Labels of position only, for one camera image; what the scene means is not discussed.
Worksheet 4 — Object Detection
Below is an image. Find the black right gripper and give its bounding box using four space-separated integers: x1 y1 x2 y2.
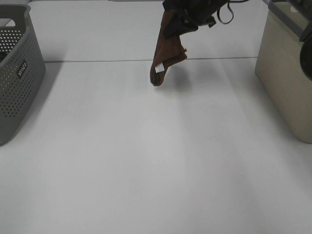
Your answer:
163 0 229 39

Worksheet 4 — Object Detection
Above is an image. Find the brown towel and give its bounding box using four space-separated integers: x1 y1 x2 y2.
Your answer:
150 10 187 86

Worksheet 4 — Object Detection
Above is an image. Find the white towel label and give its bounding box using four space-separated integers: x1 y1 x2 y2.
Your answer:
155 63 165 73

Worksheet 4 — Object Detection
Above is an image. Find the beige plastic bin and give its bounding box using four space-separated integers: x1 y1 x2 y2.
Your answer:
255 11 312 143

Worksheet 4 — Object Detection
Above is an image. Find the grey perforated plastic basket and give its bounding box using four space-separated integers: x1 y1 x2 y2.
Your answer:
0 4 46 145

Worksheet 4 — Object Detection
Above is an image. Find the black cable loop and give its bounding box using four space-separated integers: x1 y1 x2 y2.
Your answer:
216 0 247 24

